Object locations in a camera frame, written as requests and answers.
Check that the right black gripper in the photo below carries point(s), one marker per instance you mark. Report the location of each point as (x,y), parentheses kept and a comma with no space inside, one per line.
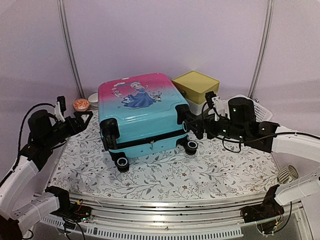
(209,122)

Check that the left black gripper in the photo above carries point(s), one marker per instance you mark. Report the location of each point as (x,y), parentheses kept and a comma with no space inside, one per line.
(80,125)

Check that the pink and teal kids suitcase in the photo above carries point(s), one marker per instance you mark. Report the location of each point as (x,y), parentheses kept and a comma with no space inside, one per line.
(142,115)

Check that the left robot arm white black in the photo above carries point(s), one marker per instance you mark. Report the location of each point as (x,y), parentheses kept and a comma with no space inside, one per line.
(47,132)

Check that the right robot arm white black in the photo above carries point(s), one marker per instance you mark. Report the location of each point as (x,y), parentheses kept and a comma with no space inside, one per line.
(239,125)

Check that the orange patterned ceramic bowl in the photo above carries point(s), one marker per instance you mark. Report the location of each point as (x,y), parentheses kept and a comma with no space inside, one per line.
(81,105)

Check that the white ceramic bowl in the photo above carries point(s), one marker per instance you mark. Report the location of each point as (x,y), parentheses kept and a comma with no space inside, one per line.
(94,100)

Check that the yellow and white storage box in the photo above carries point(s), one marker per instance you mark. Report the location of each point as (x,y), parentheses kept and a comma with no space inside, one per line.
(193,85)

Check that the floral white tablecloth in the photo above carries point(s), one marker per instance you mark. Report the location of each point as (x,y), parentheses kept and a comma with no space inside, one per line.
(213,172)

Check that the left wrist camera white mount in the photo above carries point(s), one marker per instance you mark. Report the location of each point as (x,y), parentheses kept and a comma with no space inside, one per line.
(60,108)

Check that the right metal wall post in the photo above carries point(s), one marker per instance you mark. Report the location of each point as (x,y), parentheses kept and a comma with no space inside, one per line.
(262,49)

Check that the metal wall post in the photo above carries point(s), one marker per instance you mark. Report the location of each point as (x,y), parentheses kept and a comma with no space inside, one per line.
(61,7)
(262,49)

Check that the aluminium front rail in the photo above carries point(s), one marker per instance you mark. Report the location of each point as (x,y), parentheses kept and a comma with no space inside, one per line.
(114,218)

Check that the left metal wall post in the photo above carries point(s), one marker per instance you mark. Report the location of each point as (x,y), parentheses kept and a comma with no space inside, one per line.
(61,7)

